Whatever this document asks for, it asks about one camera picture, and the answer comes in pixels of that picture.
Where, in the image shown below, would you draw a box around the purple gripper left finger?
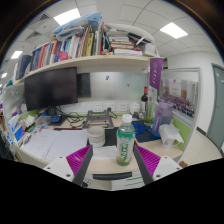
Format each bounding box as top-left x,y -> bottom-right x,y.
66,145 -> 93,186

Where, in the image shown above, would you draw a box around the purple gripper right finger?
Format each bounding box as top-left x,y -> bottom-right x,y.
134,145 -> 161,185

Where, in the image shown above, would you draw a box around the green label water bottle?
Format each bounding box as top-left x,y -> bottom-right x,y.
116,114 -> 135,166

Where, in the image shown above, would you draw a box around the purple water pitcher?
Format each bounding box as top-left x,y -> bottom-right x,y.
151,100 -> 173,137

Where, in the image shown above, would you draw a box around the white paper cup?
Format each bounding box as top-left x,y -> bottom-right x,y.
87,126 -> 105,148

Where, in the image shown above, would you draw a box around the white papers on desk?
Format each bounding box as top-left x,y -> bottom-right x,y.
24,129 -> 87,160

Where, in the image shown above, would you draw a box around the black mouse pad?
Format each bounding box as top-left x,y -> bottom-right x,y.
103,126 -> 160,147

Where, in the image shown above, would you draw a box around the grey laptop stand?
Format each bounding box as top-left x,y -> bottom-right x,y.
83,110 -> 114,129

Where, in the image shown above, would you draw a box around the dark wine bottle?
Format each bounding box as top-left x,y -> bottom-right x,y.
141,86 -> 148,102

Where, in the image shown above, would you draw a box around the tissue box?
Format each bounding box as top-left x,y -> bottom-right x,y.
8,115 -> 24,141

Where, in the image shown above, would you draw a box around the grey door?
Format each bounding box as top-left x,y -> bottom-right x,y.
207,64 -> 224,149

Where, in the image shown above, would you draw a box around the black computer monitor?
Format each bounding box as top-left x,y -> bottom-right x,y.
24,67 -> 78,111

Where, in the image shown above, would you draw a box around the group photo poster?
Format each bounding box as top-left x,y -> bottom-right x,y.
160,79 -> 197,118

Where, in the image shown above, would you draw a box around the purple hanging banner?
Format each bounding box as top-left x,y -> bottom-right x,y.
149,58 -> 163,89

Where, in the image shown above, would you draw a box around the white shelf board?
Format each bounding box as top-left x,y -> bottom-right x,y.
13,54 -> 165,86

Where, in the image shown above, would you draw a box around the stack of books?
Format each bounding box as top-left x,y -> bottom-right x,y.
106,29 -> 156,56

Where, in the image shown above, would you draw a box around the row of books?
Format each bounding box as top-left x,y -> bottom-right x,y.
15,20 -> 104,80

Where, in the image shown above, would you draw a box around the blue lanyard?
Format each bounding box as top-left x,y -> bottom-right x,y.
131,121 -> 152,136

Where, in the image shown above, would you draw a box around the white wall power sockets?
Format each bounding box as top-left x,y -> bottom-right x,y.
92,102 -> 128,112

